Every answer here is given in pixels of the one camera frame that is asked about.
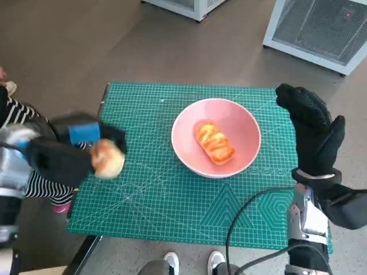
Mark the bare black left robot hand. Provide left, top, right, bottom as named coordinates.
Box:
left=53, top=111, right=128, bottom=161

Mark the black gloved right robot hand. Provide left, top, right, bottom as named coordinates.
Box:
left=275, top=82, right=346, bottom=180

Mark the round toy bread bun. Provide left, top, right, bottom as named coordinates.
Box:
left=91, top=139, right=126, bottom=179

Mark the pink bowl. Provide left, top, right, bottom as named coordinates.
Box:
left=171, top=98, right=261, bottom=179

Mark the long braided toy bread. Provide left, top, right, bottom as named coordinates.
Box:
left=193, top=120, right=236, bottom=166

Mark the person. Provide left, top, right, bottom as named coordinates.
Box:
left=0, top=65, right=78, bottom=207

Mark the green cutting mat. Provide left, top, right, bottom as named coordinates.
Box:
left=66, top=82, right=335, bottom=256

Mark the pink shoe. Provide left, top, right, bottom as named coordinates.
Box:
left=52, top=202, right=72, bottom=215

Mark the large white mesh cabinet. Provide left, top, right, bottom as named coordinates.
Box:
left=263, top=0, right=367, bottom=77

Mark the black metal bar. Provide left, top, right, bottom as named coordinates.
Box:
left=65, top=235, right=103, bottom=275

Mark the white shoe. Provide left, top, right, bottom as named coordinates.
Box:
left=206, top=252, right=226, bottom=275
left=162, top=252, right=180, bottom=275

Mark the dark grey leg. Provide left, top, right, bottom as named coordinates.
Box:
left=213, top=263, right=241, bottom=275
left=137, top=261, right=170, bottom=275

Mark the beige box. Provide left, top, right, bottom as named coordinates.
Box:
left=19, top=265, right=69, bottom=275

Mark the small white mesh cabinet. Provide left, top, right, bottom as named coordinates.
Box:
left=142, top=0, right=227, bottom=22

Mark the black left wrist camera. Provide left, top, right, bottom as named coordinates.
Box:
left=28, top=136, right=93, bottom=187

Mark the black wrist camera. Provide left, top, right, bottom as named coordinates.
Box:
left=318, top=183, right=367, bottom=230
left=28, top=136, right=93, bottom=187

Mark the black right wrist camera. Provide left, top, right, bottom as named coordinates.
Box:
left=318, top=183, right=367, bottom=230

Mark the long black arm cable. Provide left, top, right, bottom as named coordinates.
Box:
left=226, top=186, right=333, bottom=275

